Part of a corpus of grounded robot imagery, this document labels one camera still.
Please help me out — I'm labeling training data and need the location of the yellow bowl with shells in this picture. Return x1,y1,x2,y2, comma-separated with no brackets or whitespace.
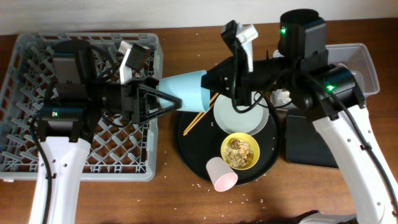
220,133,261,170

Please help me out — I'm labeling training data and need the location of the grey round plate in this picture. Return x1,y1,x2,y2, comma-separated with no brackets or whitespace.
213,95,269,135

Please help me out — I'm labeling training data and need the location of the light blue cup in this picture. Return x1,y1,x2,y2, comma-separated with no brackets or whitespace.
157,70,210,113

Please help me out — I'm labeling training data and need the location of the upper wooden chopstick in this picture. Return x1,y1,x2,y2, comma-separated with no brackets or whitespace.
183,93,219,136

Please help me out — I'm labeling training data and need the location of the grey dishwasher rack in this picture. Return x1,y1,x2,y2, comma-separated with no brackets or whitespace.
1,33,164,182

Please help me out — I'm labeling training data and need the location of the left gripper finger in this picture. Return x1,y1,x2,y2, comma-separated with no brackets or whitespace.
137,84,182,108
136,101,182,124

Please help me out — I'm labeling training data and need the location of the white tissue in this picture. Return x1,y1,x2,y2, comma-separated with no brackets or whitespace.
274,89,292,106

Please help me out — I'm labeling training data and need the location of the black rectangular tray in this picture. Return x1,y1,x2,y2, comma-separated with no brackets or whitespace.
285,109,338,168

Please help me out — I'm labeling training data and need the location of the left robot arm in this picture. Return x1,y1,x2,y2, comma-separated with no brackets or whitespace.
29,40,182,223

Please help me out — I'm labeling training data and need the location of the round black tray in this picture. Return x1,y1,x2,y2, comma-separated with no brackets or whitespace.
174,108,284,185

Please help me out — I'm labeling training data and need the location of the pink cup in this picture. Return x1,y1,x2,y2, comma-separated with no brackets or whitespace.
206,157,238,192

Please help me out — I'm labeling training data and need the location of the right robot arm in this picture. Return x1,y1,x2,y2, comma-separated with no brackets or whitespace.
201,9,397,223

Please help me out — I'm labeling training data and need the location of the clear plastic bin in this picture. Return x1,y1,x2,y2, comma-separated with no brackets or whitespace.
269,42,381,110

